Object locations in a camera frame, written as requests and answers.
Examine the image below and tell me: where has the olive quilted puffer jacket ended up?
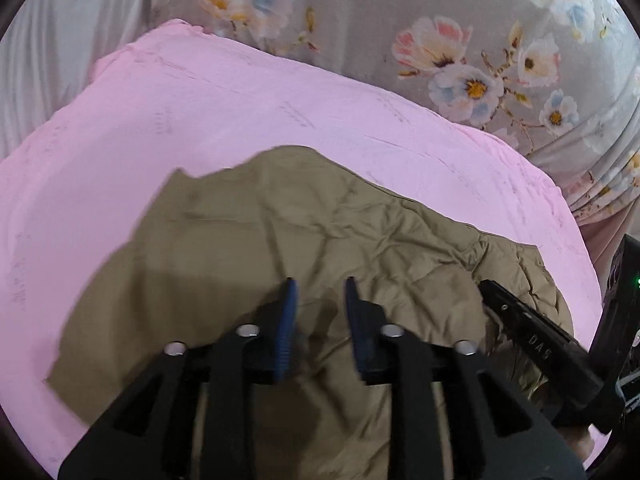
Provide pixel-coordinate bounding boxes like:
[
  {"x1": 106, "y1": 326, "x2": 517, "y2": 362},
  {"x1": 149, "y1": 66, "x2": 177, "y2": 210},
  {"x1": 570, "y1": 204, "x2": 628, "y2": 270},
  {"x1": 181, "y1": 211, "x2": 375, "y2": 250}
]
[{"x1": 48, "y1": 146, "x2": 572, "y2": 479}]

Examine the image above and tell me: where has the person's right hand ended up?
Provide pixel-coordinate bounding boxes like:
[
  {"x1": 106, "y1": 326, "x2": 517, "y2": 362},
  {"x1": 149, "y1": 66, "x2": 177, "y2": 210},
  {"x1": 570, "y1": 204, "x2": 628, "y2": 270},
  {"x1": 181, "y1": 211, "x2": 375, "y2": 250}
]
[{"x1": 558, "y1": 427, "x2": 594, "y2": 464}]

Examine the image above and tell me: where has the grey satin curtain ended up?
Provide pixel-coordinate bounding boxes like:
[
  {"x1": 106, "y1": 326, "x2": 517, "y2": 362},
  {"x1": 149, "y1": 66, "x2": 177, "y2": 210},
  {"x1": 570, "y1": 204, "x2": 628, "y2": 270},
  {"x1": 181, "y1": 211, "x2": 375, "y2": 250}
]
[{"x1": 1, "y1": 0, "x2": 150, "y2": 158}]

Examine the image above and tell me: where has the grey floral blanket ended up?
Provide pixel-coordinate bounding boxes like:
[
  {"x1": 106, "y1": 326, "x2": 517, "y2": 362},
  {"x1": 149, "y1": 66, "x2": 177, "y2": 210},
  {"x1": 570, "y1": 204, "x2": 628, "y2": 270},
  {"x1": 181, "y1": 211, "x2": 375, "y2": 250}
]
[{"x1": 151, "y1": 0, "x2": 639, "y2": 226}]

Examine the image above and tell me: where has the pink bed sheet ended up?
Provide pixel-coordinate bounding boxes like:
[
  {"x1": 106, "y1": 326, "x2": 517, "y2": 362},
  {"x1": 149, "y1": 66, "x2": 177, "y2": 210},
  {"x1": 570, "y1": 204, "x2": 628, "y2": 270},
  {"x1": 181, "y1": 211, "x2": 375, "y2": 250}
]
[{"x1": 1, "y1": 21, "x2": 601, "y2": 474}]

